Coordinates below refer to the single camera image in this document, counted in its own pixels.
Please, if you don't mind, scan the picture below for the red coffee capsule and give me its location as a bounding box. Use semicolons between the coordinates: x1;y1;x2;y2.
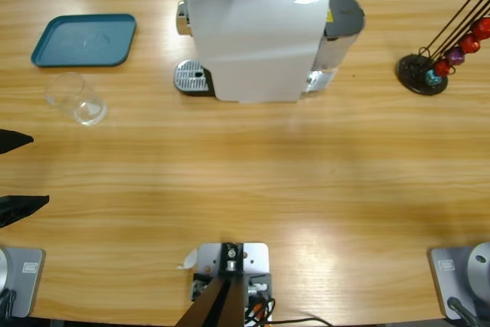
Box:
434;59;455;78
469;16;490;41
458;34;482;55

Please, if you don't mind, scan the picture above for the black capsule holder with rods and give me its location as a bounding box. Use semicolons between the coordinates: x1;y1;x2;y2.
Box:
396;0;490;96

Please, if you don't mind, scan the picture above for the water tank with grey lid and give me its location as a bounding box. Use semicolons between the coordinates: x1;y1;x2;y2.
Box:
305;0;367;93

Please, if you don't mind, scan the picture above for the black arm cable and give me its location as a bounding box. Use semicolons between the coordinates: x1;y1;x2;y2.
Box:
446;296;479;327
0;288;18;320

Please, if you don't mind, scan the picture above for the black cable bundle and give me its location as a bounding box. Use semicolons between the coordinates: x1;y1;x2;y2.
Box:
244;296;334;327

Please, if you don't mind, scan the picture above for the teal coffee capsule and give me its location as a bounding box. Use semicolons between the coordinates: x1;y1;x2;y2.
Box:
424;68;442;87

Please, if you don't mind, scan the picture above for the clear glass cup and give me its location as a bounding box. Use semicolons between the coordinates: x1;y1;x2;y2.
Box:
43;71;108;127

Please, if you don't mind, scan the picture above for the white block with dark post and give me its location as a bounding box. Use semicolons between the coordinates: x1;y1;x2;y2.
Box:
175;241;273;327

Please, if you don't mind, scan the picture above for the teal plastic tray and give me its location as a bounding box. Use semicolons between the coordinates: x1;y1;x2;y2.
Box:
30;12;138;68

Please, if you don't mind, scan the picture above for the white capsule coffee machine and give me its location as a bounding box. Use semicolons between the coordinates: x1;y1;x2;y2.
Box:
175;0;331;105

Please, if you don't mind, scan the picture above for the purple coffee capsule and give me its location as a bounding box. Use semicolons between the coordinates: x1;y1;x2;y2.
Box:
446;47;466;67

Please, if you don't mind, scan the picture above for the drip tray with metal grate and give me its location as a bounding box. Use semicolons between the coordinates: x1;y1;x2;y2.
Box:
174;57;215;97

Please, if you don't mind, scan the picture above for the white tape piece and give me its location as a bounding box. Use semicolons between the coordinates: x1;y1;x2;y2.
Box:
175;248;199;270

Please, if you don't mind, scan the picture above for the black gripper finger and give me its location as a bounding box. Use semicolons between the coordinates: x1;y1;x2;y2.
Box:
0;195;51;228
0;129;34;155

